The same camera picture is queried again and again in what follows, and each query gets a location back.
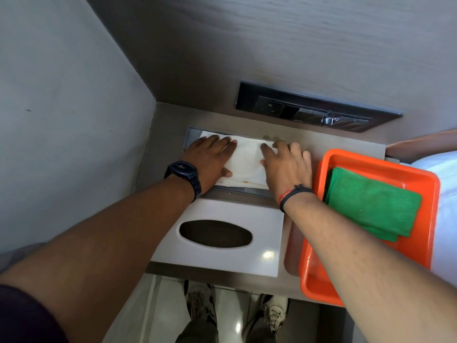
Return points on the white tissue box cover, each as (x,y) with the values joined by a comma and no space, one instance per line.
(214,260)

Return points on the brown padded headboard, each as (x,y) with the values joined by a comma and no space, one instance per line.
(421,146)

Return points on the person's right hand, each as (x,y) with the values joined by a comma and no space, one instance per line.
(289,171)

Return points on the person's left forearm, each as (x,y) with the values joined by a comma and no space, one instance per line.
(89,253)

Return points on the orange plastic tray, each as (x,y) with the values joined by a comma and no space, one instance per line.
(425,228)

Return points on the purple shirt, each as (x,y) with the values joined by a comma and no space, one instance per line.
(25,317)

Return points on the dark grey trousers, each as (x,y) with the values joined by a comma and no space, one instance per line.
(196,333)

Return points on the person's left shoe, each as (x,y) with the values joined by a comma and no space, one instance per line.
(200,303)

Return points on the black wall socket panel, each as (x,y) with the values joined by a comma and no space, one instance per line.
(250,99)

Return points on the green cleaning cloth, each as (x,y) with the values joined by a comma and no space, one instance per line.
(371,203)

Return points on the large white pillow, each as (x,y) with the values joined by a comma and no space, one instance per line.
(446,228)

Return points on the person's left hand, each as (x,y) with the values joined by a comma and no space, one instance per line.
(209,160)

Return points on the person's right shoe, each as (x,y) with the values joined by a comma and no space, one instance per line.
(276,314)

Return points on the stack of white tissues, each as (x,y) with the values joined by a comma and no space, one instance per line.
(246,164)

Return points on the person's right forearm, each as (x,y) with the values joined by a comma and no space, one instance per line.
(357,275)

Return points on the grey curtain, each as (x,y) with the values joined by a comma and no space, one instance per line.
(14,257)

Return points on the person's shoe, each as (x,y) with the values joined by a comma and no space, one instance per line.
(276,314)
(200,303)

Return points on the dark wristwatch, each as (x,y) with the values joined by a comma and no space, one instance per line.
(180,169)

